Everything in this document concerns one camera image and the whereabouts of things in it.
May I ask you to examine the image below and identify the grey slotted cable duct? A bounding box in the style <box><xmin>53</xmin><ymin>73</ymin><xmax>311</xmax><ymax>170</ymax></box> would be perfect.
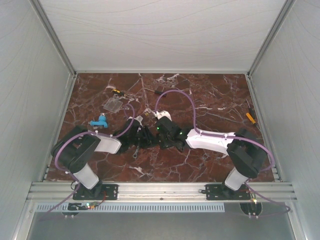
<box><xmin>52</xmin><ymin>202</ymin><xmax>225</xmax><ymax>213</ymax></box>

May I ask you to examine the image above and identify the thin black screwdriver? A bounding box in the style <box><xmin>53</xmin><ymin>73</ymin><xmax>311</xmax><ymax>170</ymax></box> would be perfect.
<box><xmin>246</xmin><ymin>99</ymin><xmax>255</xmax><ymax>119</ymax></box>

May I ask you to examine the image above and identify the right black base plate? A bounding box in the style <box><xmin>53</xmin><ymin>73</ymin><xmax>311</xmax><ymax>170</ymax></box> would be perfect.
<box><xmin>199</xmin><ymin>184</ymin><xmax>251</xmax><ymax>201</ymax></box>

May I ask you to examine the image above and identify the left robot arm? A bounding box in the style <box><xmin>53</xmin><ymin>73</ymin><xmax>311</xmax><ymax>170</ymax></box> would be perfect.
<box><xmin>51</xmin><ymin>116</ymin><xmax>157</xmax><ymax>199</ymax></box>

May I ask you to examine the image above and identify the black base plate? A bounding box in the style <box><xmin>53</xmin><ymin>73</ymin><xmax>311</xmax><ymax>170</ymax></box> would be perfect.
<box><xmin>72</xmin><ymin>183</ymin><xmax>119</xmax><ymax>201</ymax></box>
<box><xmin>199</xmin><ymin>184</ymin><xmax>251</xmax><ymax>201</ymax></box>

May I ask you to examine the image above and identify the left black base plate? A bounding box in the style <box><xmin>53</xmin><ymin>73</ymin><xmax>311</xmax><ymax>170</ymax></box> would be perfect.
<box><xmin>72</xmin><ymin>183</ymin><xmax>119</xmax><ymax>201</ymax></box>

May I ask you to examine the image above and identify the silver combination wrench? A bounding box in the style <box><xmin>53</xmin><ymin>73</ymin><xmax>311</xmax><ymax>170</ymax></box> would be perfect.
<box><xmin>132</xmin><ymin>146</ymin><xmax>140</xmax><ymax>159</ymax></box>

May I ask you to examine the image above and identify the yellow black small screwdriver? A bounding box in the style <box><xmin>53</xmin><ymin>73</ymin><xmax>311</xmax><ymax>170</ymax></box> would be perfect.
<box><xmin>112</xmin><ymin>89</ymin><xmax>125</xmax><ymax>96</ymax></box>

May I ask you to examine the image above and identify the black handle screwdriver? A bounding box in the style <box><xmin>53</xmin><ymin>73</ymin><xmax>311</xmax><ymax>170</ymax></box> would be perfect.
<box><xmin>145</xmin><ymin>88</ymin><xmax>163</xmax><ymax>95</ymax></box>

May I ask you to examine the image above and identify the orange handle screwdriver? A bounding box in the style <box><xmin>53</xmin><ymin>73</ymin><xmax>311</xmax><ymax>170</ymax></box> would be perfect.
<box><xmin>246</xmin><ymin>112</ymin><xmax>257</xmax><ymax>125</ymax></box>

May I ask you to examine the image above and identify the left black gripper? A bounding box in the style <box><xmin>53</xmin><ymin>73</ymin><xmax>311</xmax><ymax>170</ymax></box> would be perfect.
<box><xmin>129</xmin><ymin>125</ymin><xmax>161</xmax><ymax>150</ymax></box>

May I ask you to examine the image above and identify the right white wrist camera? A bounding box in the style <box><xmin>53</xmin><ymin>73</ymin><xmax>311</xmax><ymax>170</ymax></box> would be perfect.
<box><xmin>153</xmin><ymin>110</ymin><xmax>172</xmax><ymax>121</ymax></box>

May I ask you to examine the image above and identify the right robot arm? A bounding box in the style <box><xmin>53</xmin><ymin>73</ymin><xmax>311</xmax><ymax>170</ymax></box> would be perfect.
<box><xmin>155</xmin><ymin>116</ymin><xmax>267</xmax><ymax>199</ymax></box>

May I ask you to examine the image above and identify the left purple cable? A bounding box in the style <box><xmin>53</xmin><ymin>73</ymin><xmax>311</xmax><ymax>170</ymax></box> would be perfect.
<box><xmin>38</xmin><ymin>103</ymin><xmax>137</xmax><ymax>222</ymax></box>

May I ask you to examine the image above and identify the clear plastic fuse box lid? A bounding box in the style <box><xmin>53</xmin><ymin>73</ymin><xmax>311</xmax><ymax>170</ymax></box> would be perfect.
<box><xmin>103</xmin><ymin>98</ymin><xmax>123</xmax><ymax>113</ymax></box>

